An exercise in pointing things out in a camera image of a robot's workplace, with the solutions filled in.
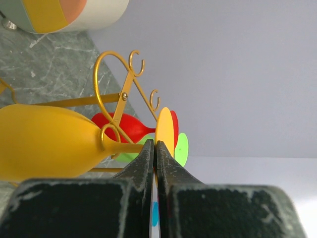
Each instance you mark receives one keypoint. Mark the green plastic wine glass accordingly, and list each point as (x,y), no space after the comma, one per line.
(180,152)

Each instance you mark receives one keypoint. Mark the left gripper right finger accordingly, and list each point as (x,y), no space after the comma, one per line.
(189,208)

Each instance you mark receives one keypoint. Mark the white cylindrical container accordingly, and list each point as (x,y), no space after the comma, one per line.
(49,16)

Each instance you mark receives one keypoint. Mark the yellow plastic wine glass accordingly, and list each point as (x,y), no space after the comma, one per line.
(51,142)

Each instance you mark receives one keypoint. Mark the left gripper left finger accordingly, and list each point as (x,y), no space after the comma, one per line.
(116,207)

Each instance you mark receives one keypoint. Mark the blue plastic wine glass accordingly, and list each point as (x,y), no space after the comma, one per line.
(155,214)

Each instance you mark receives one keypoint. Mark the red plastic wine glass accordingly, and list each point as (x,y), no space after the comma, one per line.
(134,128)

